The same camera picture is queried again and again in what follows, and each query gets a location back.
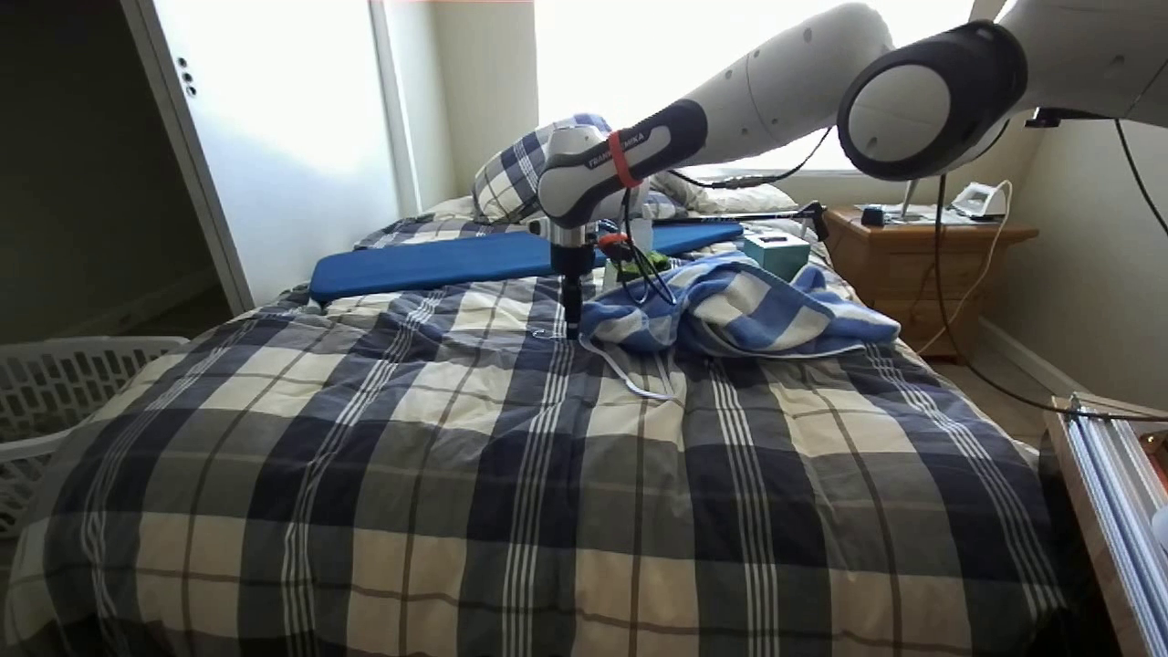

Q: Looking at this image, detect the plaid duvet cover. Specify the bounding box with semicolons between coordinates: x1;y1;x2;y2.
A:
0;213;1072;657

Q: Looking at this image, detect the aluminium frame rail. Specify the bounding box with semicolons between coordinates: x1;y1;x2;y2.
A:
1045;395;1168;657

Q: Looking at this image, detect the red strap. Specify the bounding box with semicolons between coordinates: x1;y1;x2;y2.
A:
601;124;643;193

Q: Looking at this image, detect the wooden nightstand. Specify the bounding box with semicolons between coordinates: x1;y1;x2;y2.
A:
819;200;1040;360

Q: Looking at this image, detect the teal white box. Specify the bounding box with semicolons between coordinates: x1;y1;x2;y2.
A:
739;223;813;286

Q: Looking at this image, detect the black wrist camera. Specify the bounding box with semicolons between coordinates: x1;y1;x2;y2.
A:
596;230;671;303

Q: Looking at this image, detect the long blue padded board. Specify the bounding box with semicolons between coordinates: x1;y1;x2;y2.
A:
308;217;748;307

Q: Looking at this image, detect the small white device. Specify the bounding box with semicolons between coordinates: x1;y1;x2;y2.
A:
944;178;1015;225

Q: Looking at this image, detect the white window post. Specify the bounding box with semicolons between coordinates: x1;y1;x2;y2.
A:
366;0;422;219

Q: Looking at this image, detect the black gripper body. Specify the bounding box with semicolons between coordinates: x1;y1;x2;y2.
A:
550;225;600;287

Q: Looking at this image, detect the white laundry basket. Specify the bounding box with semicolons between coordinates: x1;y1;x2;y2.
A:
0;331;198;541

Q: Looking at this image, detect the black cable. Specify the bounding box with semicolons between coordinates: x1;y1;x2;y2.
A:
927;170;1168;422

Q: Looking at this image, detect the white door frame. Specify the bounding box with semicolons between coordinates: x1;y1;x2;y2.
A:
121;0;258;319

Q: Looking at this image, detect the cream white pillow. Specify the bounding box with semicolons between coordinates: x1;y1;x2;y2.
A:
662;168;798;223

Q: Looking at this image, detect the blue white striped towel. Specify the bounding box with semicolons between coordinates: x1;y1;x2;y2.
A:
580;252;905;360

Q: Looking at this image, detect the navy white checked pillow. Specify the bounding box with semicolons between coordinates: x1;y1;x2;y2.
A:
470;108;685;230

